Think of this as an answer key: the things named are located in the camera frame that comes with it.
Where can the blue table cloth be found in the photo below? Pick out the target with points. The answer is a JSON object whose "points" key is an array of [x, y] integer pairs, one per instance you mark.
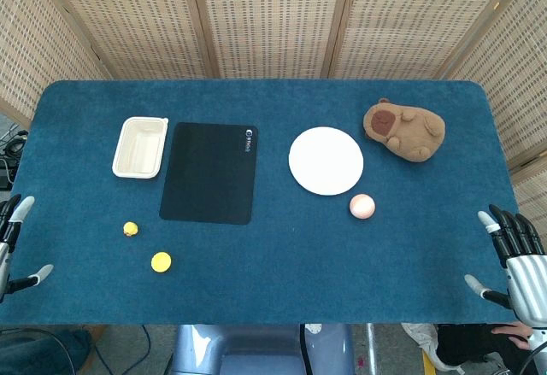
{"points": [[273, 264]]}

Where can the cream plastic food container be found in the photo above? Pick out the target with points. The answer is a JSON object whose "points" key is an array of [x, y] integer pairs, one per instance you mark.
{"points": [[139, 148]]}

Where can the small yellow rubber duck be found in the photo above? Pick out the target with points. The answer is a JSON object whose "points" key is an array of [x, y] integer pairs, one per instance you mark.
{"points": [[131, 229]]}

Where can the pink ball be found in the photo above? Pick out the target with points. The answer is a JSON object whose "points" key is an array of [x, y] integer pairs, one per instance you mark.
{"points": [[362, 206]]}

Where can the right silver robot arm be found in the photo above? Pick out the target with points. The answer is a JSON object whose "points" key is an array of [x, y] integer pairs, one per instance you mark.
{"points": [[539, 345]]}

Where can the white crumpled cloth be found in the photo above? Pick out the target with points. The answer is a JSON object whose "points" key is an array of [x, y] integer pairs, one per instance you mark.
{"points": [[421, 334]]}

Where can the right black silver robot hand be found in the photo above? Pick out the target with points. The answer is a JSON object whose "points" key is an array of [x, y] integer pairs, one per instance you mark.
{"points": [[527, 281]]}

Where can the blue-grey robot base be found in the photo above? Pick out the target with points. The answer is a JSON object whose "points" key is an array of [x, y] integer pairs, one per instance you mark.
{"points": [[256, 349]]}

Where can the black mouse pad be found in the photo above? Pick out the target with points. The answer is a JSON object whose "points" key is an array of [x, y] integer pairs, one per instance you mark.
{"points": [[209, 174]]}

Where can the dark grey bag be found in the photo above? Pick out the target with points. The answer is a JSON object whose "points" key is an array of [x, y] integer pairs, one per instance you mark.
{"points": [[42, 351]]}

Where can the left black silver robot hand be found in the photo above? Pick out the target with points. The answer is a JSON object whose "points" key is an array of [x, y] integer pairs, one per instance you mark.
{"points": [[5, 259]]}

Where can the person's bare hand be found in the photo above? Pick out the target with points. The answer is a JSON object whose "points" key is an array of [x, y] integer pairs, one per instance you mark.
{"points": [[513, 334]]}

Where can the brown capybara plush toy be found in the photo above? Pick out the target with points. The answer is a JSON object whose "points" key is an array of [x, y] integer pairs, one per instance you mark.
{"points": [[412, 133]]}

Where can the yellow round fruit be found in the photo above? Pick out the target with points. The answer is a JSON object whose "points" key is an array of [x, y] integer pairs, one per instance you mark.
{"points": [[161, 261]]}

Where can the white round plate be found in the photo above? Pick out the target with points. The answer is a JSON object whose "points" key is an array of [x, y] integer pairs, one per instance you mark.
{"points": [[325, 161]]}

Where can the woven folding screen panel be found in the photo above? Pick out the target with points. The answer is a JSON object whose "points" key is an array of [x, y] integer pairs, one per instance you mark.
{"points": [[419, 20], [521, 72], [128, 20], [34, 50], [273, 20]]}

